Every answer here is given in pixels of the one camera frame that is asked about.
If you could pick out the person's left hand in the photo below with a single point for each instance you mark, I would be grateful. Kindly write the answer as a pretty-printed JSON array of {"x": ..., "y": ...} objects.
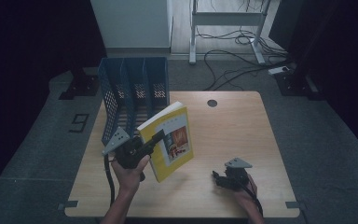
[{"x": 129, "y": 179}]

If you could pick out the yellow book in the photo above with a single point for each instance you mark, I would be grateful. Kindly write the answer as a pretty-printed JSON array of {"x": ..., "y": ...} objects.
[{"x": 174, "y": 140}]

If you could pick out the white cabinet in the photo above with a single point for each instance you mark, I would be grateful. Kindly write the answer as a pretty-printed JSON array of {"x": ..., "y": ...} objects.
[{"x": 133, "y": 25}]

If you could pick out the white power strip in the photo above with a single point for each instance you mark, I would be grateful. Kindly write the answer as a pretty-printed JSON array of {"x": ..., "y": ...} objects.
[{"x": 278, "y": 70}]

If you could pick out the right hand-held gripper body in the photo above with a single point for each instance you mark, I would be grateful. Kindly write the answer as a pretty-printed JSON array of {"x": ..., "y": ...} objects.
[{"x": 236, "y": 177}]

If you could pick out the white desk frame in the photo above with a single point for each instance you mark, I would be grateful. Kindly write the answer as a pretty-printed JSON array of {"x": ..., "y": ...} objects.
[{"x": 227, "y": 18}]

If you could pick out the black stand base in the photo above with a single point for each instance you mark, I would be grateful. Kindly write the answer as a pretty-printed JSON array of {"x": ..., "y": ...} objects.
[
  {"x": 82, "y": 87},
  {"x": 295, "y": 84}
]

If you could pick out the person's right hand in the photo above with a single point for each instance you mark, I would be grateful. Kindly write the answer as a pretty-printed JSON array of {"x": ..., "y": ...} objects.
[{"x": 248, "y": 196}]

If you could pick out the blue file rack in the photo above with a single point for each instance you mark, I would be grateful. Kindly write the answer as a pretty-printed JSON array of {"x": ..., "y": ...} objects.
[{"x": 127, "y": 93}]

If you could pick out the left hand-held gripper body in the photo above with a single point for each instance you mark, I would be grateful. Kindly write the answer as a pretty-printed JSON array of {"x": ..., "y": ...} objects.
[{"x": 130, "y": 152}]

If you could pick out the grey tape piece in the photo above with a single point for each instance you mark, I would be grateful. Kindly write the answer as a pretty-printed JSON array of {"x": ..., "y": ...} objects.
[{"x": 293, "y": 204}]

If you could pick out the dark curtain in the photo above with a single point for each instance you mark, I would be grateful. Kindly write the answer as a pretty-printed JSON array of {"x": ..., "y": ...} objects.
[
  {"x": 338, "y": 46},
  {"x": 28, "y": 46}
]

